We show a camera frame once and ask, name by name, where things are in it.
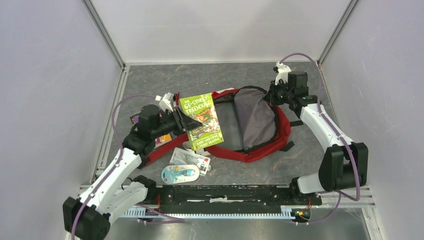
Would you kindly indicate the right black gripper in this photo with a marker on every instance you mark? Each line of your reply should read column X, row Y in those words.
column 271, row 97

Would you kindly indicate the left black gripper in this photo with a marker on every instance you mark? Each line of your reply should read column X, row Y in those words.
column 183, row 123

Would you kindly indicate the green treehouse book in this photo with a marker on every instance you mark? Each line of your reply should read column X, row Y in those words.
column 202, row 121

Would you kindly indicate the red student backpack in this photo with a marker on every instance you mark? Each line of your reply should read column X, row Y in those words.
column 238, row 124

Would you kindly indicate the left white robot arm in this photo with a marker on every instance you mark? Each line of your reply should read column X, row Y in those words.
column 91, row 214

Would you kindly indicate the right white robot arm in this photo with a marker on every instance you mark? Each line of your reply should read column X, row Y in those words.
column 345, row 162

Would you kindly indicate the packaged ruler set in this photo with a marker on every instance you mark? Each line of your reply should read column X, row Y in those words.
column 185, row 157

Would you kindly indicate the blue packaged correction tape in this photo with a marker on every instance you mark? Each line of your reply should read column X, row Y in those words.
column 177, row 174

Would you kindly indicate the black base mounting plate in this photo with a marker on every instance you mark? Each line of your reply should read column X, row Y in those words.
column 227, row 199

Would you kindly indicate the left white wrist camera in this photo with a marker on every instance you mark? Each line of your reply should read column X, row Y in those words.
column 166, row 102

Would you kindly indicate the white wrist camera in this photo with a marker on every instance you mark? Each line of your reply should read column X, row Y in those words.
column 166, row 102
column 282, row 71

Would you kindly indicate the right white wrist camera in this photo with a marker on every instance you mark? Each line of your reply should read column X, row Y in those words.
column 282, row 71

